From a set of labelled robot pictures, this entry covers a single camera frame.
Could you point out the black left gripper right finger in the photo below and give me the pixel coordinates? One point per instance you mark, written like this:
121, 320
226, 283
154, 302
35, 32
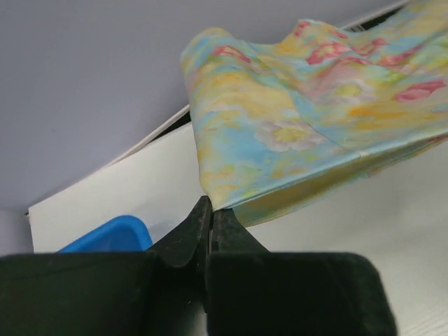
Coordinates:
229, 235

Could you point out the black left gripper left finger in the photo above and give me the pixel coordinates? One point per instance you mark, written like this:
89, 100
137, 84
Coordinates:
178, 248

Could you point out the floral pastel skirt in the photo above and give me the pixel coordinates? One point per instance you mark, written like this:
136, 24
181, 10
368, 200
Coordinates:
277, 126

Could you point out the blue plastic bin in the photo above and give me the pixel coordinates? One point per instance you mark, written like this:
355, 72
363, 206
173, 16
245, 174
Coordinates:
121, 234

